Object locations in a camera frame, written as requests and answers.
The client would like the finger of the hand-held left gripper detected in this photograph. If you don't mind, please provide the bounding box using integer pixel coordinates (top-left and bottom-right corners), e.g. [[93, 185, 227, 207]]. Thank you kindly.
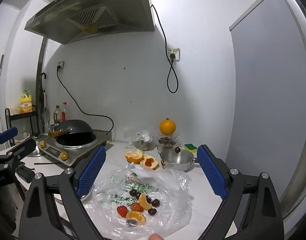
[[0, 138, 37, 165], [0, 127, 18, 153]]

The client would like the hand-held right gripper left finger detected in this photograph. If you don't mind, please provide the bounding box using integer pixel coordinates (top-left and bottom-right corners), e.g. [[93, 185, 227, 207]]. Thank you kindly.
[[19, 145, 107, 240]]

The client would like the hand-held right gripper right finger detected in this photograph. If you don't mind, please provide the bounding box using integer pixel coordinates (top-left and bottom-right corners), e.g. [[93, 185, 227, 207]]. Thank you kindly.
[[196, 144, 285, 240]]

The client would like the white plate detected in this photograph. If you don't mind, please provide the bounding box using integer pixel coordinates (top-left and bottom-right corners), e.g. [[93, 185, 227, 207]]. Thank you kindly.
[[78, 190, 94, 202]]

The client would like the clear printed plastic bag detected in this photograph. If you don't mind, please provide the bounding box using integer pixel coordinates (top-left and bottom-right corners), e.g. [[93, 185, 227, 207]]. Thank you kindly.
[[83, 164, 192, 239]]

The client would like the single orange segment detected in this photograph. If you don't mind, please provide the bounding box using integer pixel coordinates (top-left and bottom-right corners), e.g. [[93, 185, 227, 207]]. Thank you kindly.
[[139, 193, 153, 210]]

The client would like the cluster of orange segments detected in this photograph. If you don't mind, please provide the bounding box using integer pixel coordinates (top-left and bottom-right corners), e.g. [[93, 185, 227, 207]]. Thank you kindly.
[[125, 210, 146, 227]]

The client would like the black kitchen rack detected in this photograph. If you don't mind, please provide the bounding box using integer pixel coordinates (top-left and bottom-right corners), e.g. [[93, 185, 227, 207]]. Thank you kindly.
[[5, 105, 39, 140]]

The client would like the yellow dish soap bottle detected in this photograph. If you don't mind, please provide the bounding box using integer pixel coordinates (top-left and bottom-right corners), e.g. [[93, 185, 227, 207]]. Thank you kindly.
[[20, 90, 34, 114]]

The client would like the silver induction cooker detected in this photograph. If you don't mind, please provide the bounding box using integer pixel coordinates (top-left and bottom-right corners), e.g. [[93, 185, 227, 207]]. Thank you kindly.
[[39, 129, 112, 167]]

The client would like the cooking oil bottle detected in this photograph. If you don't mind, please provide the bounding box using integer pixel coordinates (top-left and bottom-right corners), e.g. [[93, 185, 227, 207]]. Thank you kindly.
[[53, 105, 61, 125]]

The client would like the black umbrella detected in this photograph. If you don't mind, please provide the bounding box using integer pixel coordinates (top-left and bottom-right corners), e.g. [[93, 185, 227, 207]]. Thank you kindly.
[[40, 72, 49, 130]]

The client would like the clear bag with steel cups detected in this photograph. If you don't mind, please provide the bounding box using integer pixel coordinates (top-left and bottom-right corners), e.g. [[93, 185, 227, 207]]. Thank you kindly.
[[129, 129, 154, 152]]

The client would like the whole orange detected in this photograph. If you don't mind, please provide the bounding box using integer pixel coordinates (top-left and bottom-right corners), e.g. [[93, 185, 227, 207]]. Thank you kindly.
[[160, 117, 177, 136]]

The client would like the steel vertical pipe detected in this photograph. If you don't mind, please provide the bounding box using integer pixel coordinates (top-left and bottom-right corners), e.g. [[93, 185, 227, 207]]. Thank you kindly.
[[36, 37, 49, 133]]

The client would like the grey door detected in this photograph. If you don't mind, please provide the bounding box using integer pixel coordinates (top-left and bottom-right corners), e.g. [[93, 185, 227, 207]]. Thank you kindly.
[[229, 0, 306, 205]]

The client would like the steel range hood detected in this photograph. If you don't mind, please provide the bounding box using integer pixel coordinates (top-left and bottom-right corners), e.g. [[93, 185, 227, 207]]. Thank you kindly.
[[24, 0, 156, 45]]

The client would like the black wok with handle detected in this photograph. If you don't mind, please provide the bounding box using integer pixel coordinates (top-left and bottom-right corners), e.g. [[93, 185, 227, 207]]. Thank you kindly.
[[48, 120, 94, 138]]

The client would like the black cooker cable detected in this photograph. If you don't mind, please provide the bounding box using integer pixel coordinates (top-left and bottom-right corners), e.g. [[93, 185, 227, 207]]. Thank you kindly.
[[56, 65, 114, 143]]

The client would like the black range hood cable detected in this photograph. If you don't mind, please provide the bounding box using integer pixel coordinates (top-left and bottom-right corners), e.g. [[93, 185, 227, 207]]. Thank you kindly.
[[150, 4, 179, 94]]

